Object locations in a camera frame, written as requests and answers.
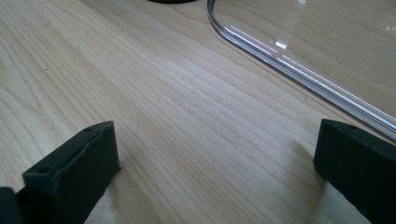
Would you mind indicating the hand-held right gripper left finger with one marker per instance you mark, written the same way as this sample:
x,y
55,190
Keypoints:
x,y
77,168

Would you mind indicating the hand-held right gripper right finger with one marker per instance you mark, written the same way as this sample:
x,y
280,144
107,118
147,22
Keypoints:
x,y
358,161

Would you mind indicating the clear plastic tray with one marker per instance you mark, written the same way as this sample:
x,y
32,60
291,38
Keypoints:
x,y
327,46

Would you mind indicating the black round object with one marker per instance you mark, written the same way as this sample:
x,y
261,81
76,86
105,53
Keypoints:
x,y
171,1

